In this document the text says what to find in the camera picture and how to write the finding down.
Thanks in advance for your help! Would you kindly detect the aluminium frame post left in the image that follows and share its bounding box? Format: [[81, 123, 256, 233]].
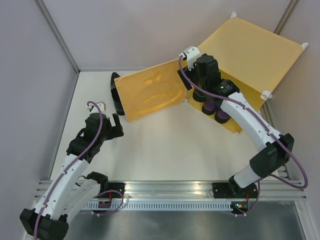
[[34, 0, 81, 76]]

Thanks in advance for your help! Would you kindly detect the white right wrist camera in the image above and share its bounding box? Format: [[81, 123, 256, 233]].
[[179, 45, 201, 71]]

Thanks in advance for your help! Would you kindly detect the aluminium frame post right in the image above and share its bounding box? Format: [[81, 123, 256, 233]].
[[273, 0, 300, 35]]

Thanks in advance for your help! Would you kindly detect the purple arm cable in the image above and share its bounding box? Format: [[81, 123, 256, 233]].
[[178, 54, 309, 189], [33, 100, 126, 237]]

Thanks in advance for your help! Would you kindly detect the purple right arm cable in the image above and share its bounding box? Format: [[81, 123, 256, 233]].
[[178, 54, 309, 189]]

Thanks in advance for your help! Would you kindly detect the yellow cabinet door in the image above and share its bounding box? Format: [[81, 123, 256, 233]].
[[115, 59, 187, 122]]

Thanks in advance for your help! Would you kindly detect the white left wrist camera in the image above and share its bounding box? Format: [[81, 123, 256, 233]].
[[86, 101, 107, 115]]

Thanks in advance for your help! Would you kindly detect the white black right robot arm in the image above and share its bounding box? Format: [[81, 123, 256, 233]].
[[177, 50, 294, 198]]

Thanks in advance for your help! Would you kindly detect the aluminium frame post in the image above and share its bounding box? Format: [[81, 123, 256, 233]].
[[273, 0, 300, 35], [34, 0, 81, 76]]

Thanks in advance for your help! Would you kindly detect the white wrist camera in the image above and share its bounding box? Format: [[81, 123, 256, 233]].
[[86, 101, 107, 115], [179, 45, 201, 71]]

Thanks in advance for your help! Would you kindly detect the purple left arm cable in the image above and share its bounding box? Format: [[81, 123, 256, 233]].
[[33, 100, 126, 237]]

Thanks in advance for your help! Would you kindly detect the black leather shoe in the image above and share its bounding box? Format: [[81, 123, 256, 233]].
[[110, 72, 125, 116], [192, 88, 207, 103]]

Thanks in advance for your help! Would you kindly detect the white slotted cable duct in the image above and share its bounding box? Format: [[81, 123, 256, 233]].
[[82, 200, 233, 212]]

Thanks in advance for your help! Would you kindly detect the aluminium mounting rail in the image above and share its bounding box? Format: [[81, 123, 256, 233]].
[[34, 179, 308, 201]]

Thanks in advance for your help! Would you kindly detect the purple loafer shoe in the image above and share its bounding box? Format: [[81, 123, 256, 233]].
[[214, 108, 231, 124], [201, 100, 219, 116]]

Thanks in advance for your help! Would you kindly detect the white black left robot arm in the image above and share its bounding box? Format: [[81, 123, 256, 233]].
[[19, 111, 124, 240]]

